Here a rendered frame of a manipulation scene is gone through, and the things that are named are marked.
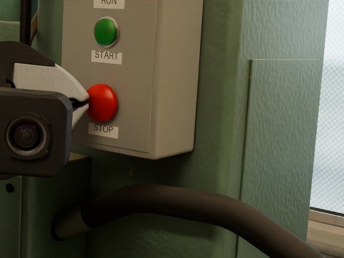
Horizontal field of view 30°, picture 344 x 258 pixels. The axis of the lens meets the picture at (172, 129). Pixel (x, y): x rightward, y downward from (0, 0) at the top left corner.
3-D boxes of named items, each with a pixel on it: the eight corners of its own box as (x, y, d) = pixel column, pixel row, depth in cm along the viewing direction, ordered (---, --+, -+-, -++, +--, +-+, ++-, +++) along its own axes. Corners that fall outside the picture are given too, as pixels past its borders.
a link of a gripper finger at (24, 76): (42, 57, 52) (-51, 56, 44) (100, 62, 49) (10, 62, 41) (41, 94, 52) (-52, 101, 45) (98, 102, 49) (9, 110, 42)
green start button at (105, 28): (94, 46, 51) (95, 15, 50) (119, 48, 49) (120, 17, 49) (89, 46, 50) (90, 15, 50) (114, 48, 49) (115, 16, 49)
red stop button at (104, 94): (88, 119, 52) (90, 81, 51) (118, 123, 50) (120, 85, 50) (80, 120, 51) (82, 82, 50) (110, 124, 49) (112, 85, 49)
